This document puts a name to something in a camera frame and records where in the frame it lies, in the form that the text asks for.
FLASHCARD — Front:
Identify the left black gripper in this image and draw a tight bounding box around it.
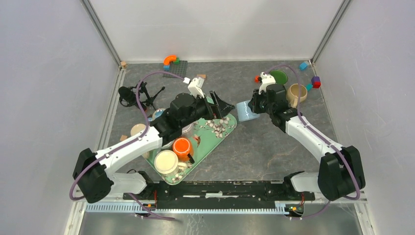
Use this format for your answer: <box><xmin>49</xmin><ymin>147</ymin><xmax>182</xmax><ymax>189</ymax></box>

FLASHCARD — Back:
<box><xmin>180</xmin><ymin>91</ymin><xmax>235</xmax><ymax>129</ymax></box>

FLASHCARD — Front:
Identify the tan ceramic mug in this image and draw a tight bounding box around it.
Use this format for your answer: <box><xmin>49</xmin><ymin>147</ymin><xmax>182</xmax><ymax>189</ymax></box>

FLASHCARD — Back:
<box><xmin>286</xmin><ymin>83</ymin><xmax>308</xmax><ymax>108</ymax></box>

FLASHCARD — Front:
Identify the light blue ribbed mug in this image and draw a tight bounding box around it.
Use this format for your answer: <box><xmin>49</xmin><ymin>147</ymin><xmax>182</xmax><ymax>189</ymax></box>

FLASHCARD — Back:
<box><xmin>236</xmin><ymin>100</ymin><xmax>260</xmax><ymax>122</ymax></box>

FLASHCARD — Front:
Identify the floral cream mug green inside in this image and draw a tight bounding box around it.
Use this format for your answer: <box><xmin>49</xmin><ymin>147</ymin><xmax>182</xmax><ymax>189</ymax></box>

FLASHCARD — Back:
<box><xmin>270</xmin><ymin>70</ymin><xmax>288</xmax><ymax>85</ymax></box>

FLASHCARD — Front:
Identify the orange mug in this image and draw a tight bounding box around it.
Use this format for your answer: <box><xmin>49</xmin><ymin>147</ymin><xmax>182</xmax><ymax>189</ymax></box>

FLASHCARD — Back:
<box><xmin>172</xmin><ymin>137</ymin><xmax>195</xmax><ymax>164</ymax></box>

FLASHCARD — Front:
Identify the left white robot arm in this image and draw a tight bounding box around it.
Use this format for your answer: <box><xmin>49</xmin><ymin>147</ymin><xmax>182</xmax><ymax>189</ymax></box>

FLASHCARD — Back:
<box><xmin>69</xmin><ymin>91</ymin><xmax>235</xmax><ymax>203</ymax></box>

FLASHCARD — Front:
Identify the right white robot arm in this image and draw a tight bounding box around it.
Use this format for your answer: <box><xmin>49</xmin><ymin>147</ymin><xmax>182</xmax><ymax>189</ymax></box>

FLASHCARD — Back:
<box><xmin>248</xmin><ymin>84</ymin><xmax>366</xmax><ymax>201</ymax></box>

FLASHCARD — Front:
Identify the cream paisley mug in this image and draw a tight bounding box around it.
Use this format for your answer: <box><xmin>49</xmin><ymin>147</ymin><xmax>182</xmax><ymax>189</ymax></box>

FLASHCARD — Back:
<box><xmin>130</xmin><ymin>123</ymin><xmax>148</xmax><ymax>137</ymax></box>

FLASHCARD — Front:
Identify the green floral tray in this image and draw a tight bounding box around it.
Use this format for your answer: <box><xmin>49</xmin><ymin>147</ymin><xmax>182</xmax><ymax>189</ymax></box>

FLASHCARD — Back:
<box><xmin>143</xmin><ymin>115</ymin><xmax>237</xmax><ymax>185</ymax></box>

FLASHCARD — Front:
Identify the teal block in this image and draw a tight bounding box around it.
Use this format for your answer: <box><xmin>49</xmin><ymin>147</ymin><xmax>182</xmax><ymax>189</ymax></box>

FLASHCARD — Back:
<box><xmin>306</xmin><ymin>84</ymin><xmax>313</xmax><ymax>91</ymax></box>

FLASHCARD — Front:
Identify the blue block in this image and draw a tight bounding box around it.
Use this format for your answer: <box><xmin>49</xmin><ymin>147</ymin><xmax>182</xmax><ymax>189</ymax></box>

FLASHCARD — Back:
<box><xmin>299</xmin><ymin>61</ymin><xmax>310</xmax><ymax>71</ymax></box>

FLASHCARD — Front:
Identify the purple red block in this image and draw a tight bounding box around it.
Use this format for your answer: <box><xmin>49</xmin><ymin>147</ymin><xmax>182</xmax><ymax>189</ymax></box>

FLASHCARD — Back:
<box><xmin>311</xmin><ymin>76</ymin><xmax>321</xmax><ymax>89</ymax></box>

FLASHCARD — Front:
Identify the grey lego baseplate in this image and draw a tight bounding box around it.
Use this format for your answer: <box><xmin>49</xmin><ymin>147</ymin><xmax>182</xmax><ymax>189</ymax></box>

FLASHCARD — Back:
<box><xmin>163</xmin><ymin>60</ymin><xmax>188</xmax><ymax>78</ymax></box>

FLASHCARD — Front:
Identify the orange curved block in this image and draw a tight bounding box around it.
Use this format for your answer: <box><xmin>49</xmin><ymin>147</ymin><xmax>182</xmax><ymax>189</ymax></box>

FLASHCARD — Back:
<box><xmin>163</xmin><ymin>55</ymin><xmax>180</xmax><ymax>71</ymax></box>

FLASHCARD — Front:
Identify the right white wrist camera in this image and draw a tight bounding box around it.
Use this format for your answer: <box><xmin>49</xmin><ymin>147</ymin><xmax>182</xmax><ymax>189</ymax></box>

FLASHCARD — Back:
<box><xmin>258</xmin><ymin>72</ymin><xmax>276</xmax><ymax>94</ymax></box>

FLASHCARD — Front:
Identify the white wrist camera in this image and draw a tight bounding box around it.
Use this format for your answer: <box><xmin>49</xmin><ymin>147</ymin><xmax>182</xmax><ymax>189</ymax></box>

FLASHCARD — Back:
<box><xmin>183</xmin><ymin>76</ymin><xmax>205</xmax><ymax>98</ymax></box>
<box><xmin>258</xmin><ymin>72</ymin><xmax>276</xmax><ymax>94</ymax></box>

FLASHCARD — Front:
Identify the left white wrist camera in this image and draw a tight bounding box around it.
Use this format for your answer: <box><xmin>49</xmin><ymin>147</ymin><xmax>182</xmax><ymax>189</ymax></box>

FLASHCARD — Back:
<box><xmin>183</xmin><ymin>76</ymin><xmax>205</xmax><ymax>98</ymax></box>

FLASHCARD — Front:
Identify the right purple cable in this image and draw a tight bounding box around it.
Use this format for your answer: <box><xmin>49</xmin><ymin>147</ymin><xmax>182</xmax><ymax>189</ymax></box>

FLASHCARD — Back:
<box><xmin>264</xmin><ymin>64</ymin><xmax>361</xmax><ymax>221</ymax></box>

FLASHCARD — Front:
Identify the black mounting base rail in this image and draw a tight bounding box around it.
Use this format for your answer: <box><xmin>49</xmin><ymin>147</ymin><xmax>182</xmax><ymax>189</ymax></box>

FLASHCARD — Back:
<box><xmin>135</xmin><ymin>181</ymin><xmax>315</xmax><ymax>209</ymax></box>

